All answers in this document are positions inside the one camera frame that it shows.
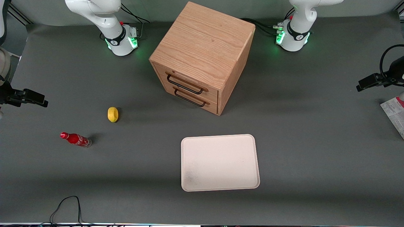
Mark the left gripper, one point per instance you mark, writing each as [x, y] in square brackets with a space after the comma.
[385, 78]

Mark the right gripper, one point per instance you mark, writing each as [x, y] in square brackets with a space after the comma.
[8, 95]

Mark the red cookie box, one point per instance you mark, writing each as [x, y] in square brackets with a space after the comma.
[396, 115]

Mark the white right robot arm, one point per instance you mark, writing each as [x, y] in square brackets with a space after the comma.
[104, 19]

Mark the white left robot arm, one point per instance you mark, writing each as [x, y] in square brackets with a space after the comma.
[296, 22]

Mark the white plastic tray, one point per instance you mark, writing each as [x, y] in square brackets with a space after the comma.
[219, 162]

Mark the red cola bottle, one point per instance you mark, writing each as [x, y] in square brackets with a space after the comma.
[75, 139]

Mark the yellow lemon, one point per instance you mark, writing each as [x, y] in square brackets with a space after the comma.
[112, 114]

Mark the dark grey table mat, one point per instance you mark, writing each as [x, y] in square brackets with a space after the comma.
[315, 142]

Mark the wooden drawer cabinet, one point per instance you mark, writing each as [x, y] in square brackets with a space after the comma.
[202, 47]

